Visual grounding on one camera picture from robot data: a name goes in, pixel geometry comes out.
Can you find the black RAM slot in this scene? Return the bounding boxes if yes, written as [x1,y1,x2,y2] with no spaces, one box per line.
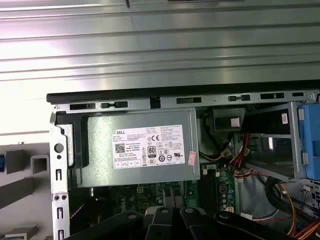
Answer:
[213,171,219,210]
[199,171,205,209]
[204,171,210,209]
[208,171,214,209]

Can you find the red black fan wire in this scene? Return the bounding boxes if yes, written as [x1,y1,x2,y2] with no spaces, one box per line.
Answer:
[70,204,85,219]

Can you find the blue plastic drive latch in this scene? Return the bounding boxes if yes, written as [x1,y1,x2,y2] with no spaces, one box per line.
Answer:
[296,103,320,181]

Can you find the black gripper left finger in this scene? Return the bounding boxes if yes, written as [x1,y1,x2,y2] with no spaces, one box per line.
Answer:
[64,206,180,240]

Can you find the orange red wire bundle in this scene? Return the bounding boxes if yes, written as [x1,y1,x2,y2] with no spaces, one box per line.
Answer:
[226,132,266,182]

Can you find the yellow black wire bundle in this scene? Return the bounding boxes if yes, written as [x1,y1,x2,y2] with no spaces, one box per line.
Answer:
[202,146,232,163]

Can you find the grey Dell power supply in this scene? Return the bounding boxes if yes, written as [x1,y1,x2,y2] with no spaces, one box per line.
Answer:
[76,109,201,189]

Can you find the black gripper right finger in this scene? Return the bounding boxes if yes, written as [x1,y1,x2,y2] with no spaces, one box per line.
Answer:
[179,206,295,240]

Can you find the green motherboard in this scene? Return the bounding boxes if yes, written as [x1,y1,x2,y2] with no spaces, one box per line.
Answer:
[68,163,241,221]

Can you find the grey optical drive cage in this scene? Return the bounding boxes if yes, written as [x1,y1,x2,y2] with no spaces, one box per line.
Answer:
[234,101,302,183]

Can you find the grey parts rack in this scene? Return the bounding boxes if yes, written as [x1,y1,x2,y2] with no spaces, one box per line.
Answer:
[0,142,55,240]

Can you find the black open PC case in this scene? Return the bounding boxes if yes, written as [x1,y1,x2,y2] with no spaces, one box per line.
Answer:
[46,86,320,240]

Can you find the orange red disk power wire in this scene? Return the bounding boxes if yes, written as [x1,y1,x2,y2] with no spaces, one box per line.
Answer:
[278,183,320,240]

